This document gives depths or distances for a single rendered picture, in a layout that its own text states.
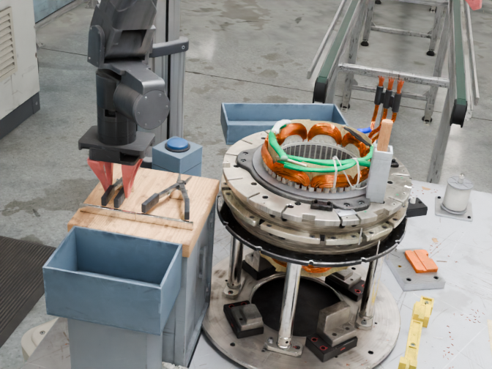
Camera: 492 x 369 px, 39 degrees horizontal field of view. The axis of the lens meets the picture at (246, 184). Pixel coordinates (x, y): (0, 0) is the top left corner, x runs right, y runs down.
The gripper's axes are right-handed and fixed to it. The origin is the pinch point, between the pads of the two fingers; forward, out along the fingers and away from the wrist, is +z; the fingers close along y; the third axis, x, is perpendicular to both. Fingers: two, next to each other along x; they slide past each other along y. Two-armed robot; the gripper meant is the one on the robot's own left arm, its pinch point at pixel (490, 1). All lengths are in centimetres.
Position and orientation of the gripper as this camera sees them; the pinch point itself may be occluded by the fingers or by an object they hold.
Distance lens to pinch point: 123.7
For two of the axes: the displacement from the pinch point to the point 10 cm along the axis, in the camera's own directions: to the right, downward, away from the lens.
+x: -5.8, 0.5, 8.1
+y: 7.7, -2.7, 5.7
